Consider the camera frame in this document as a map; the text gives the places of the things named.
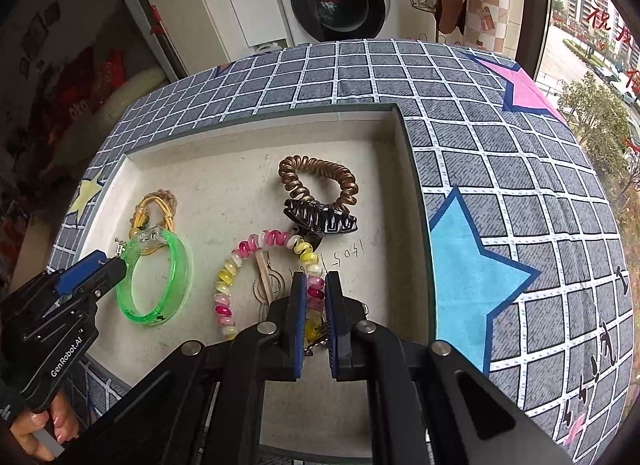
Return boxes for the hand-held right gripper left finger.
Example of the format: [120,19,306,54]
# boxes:
[55,271,308,465]

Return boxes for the green translucent bangle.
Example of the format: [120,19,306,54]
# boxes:
[115,226,194,328]

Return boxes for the red window decal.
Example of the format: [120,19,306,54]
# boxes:
[582,0,640,96]

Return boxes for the beige hair clip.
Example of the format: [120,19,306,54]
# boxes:
[252,247,296,307]

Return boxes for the beige braided hair tie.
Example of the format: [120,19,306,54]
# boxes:
[131,189,180,226]

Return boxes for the mop with red clips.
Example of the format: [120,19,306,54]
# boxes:
[147,4,181,78]

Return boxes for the dark window frame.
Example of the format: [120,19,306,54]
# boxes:
[515,0,553,76]

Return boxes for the gold wire rack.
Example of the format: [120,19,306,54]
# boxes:
[407,0,442,44]

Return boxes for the red cushion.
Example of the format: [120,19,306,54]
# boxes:
[50,47,131,146]

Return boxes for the cream sofa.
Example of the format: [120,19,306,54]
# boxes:
[75,67,168,156]

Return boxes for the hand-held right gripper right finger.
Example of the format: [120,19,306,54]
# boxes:
[325,271,573,465]

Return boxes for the yellow flower hair tie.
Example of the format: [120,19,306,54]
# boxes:
[129,195,178,242]

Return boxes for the green tree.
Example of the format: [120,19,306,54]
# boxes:
[557,72,632,170]

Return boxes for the brown spiral hair tie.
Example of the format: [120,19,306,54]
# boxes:
[278,155,359,210]

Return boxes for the white shallow tray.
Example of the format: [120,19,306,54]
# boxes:
[82,102,438,465]

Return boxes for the blue checked star tablecloth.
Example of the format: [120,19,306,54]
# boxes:
[47,40,632,465]

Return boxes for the wall picture frames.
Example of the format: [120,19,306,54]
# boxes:
[17,0,63,63]

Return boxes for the pink yellow spiral hair tie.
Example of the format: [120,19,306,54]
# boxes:
[214,229,326,346]

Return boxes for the person's left hand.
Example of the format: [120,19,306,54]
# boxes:
[10,392,81,462]

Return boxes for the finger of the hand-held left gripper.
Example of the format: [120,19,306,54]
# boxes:
[52,251,108,296]
[75,257,128,302]

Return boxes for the black hair claw clip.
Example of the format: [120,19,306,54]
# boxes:
[282,197,359,251]

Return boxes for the checked wall sticker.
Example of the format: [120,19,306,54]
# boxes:
[462,0,513,53]

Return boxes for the white tall cabinet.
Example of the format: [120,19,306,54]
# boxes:
[182,0,293,76]

